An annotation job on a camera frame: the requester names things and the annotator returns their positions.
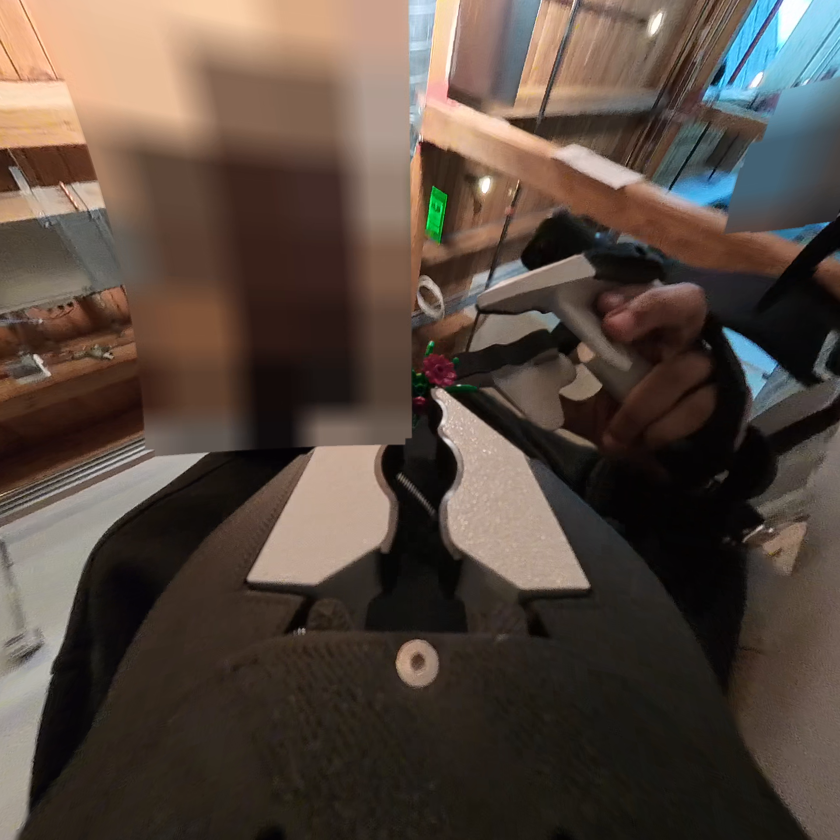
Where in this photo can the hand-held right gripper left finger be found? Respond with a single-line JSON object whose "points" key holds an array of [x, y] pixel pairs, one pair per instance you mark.
{"points": [[321, 518]]}

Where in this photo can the grey metal duct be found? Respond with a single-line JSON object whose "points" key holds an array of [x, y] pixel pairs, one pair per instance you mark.
{"points": [[59, 256]]}

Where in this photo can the person's left hand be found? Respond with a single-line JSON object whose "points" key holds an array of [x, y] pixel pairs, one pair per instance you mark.
{"points": [[669, 341]]}

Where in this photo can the green lit sign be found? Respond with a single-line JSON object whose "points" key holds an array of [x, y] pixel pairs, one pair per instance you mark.
{"points": [[438, 216]]}

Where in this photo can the green toy leaf stem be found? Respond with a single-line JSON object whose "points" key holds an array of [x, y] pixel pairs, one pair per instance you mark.
{"points": [[466, 388]]}

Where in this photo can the white paper notice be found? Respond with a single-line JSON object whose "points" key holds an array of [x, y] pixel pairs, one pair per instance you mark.
{"points": [[597, 167]]}

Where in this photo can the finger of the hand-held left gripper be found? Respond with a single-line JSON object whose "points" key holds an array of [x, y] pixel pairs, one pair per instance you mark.
{"points": [[544, 289], [531, 394]]}

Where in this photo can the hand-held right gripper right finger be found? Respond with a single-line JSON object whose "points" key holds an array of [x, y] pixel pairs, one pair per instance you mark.
{"points": [[512, 518]]}

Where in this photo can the wooden diagonal beam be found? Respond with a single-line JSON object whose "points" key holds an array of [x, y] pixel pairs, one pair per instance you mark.
{"points": [[512, 151]]}

